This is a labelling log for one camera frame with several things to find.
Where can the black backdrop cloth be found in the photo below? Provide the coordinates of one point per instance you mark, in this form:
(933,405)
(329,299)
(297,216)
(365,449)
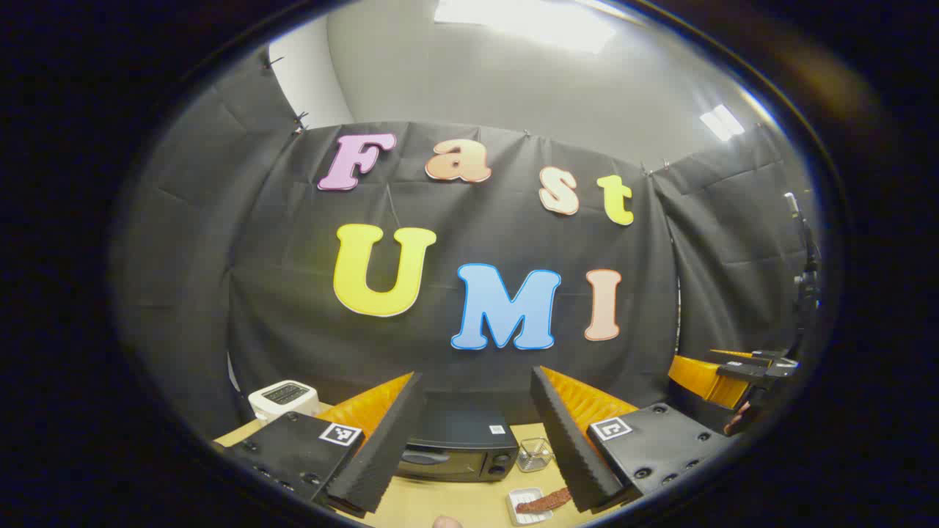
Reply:
(293,308)

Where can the white rectangular dish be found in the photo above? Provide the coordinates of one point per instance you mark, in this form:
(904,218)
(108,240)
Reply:
(517,500)

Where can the black electric oven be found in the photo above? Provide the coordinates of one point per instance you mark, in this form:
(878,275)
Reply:
(455,440)

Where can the dark equipment stand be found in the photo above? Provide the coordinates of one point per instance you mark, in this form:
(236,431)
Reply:
(803,279)

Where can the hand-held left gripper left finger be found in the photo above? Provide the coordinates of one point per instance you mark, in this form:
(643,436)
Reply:
(389,447)

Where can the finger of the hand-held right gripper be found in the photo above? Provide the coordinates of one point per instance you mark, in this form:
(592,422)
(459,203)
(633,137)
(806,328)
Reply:
(697,378)
(759,367)

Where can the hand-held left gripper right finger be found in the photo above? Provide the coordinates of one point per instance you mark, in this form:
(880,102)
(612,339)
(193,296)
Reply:
(568,447)

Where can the white toaster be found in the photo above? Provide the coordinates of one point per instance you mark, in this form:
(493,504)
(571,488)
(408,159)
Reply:
(282,396)

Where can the red meat slab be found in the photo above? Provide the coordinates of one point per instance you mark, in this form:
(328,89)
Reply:
(543,502)

